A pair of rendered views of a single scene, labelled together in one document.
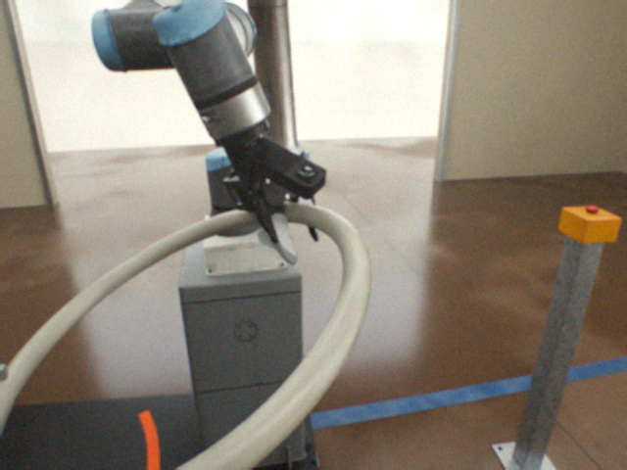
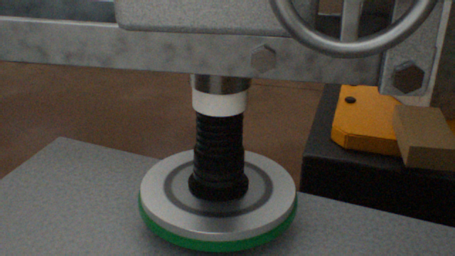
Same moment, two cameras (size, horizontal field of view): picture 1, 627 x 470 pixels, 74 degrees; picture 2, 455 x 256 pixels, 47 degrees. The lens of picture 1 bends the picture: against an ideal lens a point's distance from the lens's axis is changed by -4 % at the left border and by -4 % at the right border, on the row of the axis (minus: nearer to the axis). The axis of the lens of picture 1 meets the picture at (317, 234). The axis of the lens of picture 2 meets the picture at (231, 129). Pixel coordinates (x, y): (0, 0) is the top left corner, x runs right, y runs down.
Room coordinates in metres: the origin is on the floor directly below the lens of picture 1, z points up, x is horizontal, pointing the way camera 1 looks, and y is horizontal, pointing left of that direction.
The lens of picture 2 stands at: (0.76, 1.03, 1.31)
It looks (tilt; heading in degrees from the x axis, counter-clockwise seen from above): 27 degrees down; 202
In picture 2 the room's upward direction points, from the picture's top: 2 degrees clockwise
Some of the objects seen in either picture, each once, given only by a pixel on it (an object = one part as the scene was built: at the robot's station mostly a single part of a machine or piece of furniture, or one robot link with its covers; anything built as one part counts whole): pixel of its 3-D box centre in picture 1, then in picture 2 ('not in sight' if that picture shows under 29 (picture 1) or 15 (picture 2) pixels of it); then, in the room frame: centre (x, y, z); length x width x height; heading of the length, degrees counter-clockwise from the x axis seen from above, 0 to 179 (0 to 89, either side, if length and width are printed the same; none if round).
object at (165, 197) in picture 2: not in sight; (218, 188); (0.21, 0.79, 0.91); 0.21 x 0.21 x 0.01
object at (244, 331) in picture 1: (246, 352); not in sight; (1.42, 0.28, 0.43); 0.50 x 0.50 x 0.85; 12
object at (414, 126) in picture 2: not in sight; (423, 135); (-0.31, 1.04, 0.81); 0.20 x 0.10 x 0.05; 15
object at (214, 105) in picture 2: not in sight; (220, 92); (0.21, 0.79, 1.06); 0.07 x 0.07 x 0.04
